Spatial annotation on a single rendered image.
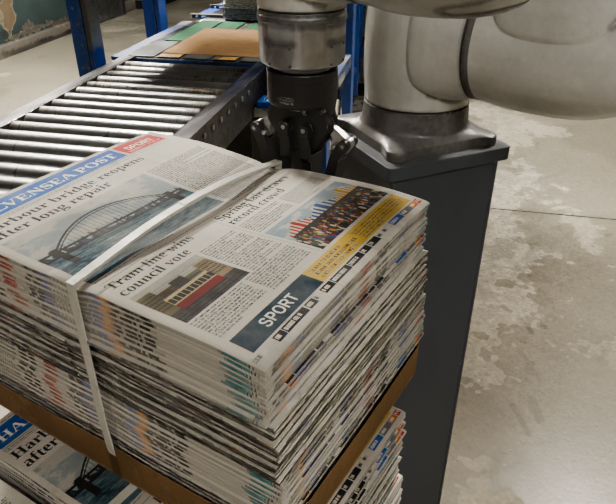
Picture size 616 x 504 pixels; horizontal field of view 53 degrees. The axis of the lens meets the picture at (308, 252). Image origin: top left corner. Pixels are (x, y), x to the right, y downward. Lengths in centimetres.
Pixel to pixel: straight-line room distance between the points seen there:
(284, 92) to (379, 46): 26
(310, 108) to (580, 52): 30
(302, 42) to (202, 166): 17
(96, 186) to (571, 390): 169
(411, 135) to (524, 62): 19
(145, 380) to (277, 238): 16
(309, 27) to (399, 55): 26
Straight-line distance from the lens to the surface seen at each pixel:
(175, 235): 55
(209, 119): 166
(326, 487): 59
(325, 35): 63
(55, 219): 61
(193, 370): 46
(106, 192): 65
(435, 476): 136
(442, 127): 89
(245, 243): 53
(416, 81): 85
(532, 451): 186
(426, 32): 83
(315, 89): 64
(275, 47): 63
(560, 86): 76
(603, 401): 208
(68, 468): 69
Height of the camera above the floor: 132
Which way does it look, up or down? 31 degrees down
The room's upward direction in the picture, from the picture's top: straight up
